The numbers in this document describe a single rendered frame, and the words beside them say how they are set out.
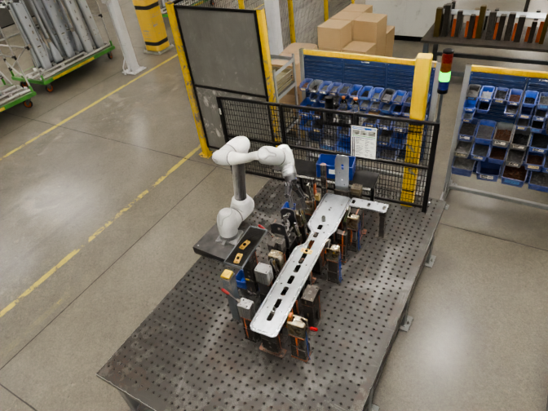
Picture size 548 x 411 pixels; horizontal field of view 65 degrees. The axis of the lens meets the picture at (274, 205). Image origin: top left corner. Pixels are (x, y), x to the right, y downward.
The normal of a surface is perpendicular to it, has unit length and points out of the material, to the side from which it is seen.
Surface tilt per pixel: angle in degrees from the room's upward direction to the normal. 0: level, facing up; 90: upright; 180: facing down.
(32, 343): 0
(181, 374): 0
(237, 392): 0
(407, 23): 90
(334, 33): 90
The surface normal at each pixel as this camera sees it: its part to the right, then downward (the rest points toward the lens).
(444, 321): -0.11, -0.76
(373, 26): -0.56, 0.57
